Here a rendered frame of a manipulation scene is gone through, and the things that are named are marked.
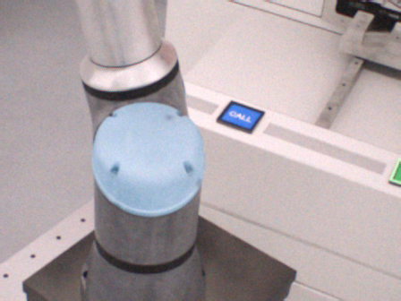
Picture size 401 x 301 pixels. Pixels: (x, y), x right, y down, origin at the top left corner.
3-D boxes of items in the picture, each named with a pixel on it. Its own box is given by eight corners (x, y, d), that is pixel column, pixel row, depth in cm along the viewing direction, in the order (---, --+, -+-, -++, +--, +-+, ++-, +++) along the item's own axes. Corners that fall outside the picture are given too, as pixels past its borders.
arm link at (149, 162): (93, 268, 84) (91, 169, 76) (91, 187, 94) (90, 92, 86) (205, 264, 85) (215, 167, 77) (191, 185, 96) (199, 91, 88)
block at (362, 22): (355, 22, 158) (358, 9, 157) (371, 27, 158) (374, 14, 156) (345, 39, 153) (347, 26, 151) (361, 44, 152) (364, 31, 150)
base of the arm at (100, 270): (147, 358, 87) (150, 298, 81) (55, 289, 94) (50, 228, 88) (230, 286, 97) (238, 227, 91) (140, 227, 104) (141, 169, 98)
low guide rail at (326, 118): (363, 47, 163) (367, 35, 161) (372, 51, 162) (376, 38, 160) (282, 185, 126) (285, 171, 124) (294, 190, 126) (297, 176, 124)
